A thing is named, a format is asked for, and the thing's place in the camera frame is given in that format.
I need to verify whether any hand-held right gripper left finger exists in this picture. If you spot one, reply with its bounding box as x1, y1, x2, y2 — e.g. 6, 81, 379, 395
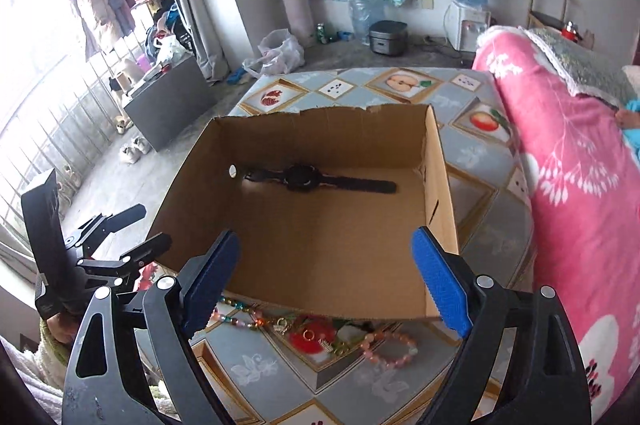
62, 230, 240, 425

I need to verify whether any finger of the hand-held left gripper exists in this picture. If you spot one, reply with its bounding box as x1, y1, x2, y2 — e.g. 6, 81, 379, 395
77, 233, 172, 288
65, 204, 147, 256

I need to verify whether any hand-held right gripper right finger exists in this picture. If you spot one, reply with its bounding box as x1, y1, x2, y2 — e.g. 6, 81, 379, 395
411, 226, 586, 425

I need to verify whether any multicolour bead bracelet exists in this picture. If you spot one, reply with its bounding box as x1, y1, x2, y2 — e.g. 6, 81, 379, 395
212, 297, 267, 331

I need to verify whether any pink bead bracelet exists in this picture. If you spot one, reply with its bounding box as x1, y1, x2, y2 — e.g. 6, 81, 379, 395
361, 330, 419, 369

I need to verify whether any brown cardboard box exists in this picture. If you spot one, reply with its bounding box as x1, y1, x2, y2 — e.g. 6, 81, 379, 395
146, 104, 461, 322

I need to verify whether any person's left forearm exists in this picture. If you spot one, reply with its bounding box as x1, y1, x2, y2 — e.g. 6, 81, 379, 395
0, 320, 76, 425

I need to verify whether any person's left hand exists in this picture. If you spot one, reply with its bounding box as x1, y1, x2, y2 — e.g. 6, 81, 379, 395
42, 312, 81, 347

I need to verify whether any metal window railing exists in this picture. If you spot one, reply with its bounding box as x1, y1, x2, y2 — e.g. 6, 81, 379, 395
0, 20, 151, 226

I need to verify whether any grey cabinet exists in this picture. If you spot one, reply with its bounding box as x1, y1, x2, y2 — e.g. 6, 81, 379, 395
122, 54, 211, 152

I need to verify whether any black wrist watch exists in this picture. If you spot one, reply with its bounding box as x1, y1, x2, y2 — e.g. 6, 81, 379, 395
243, 163, 398, 194

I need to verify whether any pink floral blanket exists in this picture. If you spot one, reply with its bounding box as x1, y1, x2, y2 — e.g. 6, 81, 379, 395
472, 25, 640, 411

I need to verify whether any pile of clothes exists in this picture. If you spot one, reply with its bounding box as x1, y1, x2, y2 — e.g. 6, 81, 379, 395
145, 0, 194, 62

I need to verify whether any beige hanging coat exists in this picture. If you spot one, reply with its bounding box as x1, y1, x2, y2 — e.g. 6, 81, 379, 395
65, 0, 108, 58

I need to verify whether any white plastic bag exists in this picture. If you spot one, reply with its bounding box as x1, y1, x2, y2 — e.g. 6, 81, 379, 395
243, 29, 306, 78

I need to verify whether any grey rice cooker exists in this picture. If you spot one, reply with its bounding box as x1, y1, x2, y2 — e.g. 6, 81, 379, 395
368, 20, 408, 57

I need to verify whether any white water dispenser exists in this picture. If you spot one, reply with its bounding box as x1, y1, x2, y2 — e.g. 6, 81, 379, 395
444, 0, 493, 53

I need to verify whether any grey lace cushion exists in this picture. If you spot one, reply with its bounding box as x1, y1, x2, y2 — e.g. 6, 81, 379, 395
517, 25, 638, 98

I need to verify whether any pink rolled mat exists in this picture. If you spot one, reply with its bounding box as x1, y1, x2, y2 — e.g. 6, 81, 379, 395
272, 0, 317, 48

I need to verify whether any clear empty water jug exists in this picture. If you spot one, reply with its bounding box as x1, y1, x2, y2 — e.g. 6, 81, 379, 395
348, 0, 388, 38

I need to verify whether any wooden chair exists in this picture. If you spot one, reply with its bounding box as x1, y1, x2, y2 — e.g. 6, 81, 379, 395
527, 0, 596, 50

